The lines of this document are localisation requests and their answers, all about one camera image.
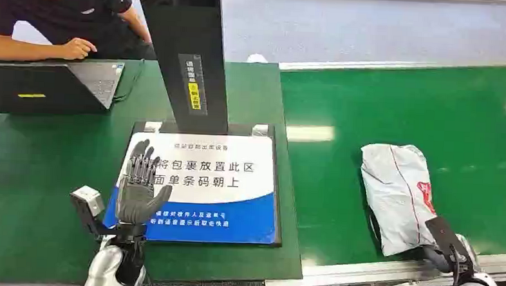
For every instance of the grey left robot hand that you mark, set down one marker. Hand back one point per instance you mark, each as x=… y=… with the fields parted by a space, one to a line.
x=137 y=199

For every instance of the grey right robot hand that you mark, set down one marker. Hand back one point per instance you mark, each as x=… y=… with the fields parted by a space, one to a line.
x=438 y=259

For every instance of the grey plastic parcel bag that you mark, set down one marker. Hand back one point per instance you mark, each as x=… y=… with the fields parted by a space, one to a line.
x=398 y=195

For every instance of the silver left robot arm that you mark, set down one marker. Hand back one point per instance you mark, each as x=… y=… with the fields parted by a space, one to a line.
x=106 y=266

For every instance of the white blue instruction sign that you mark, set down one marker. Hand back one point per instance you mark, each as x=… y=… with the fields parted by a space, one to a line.
x=217 y=179

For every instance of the dark green table mat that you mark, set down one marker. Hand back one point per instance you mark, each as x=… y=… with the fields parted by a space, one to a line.
x=42 y=171

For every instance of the black yellow column label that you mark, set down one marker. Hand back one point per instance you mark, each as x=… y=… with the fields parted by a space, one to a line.
x=193 y=86

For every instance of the yellow laptop sticker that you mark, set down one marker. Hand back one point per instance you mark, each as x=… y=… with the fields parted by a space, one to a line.
x=31 y=95

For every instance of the black laptop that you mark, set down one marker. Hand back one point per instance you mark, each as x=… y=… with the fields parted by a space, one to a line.
x=38 y=85

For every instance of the green conveyor belt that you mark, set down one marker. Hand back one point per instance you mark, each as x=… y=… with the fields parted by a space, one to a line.
x=408 y=110

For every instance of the person's right hand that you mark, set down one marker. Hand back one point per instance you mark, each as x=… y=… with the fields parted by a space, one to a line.
x=78 y=48

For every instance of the black scanner column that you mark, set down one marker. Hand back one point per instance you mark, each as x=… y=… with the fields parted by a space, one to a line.
x=185 y=36

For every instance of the small white object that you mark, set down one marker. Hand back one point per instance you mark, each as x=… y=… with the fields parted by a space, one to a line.
x=256 y=58

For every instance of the person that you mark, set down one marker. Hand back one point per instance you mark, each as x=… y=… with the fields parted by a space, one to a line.
x=66 y=10

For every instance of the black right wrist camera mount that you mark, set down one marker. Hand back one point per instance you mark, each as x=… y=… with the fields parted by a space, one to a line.
x=443 y=235

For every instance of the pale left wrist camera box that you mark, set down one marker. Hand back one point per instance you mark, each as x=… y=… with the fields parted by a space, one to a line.
x=87 y=199

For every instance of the aluminium conveyor side rail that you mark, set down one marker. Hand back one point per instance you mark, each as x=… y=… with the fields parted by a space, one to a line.
x=388 y=66
x=379 y=273

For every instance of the metal column bracket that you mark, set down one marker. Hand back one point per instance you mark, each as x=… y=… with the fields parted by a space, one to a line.
x=260 y=130
x=153 y=126

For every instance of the black scanner base plate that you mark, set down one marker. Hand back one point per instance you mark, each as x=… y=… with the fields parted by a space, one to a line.
x=281 y=181

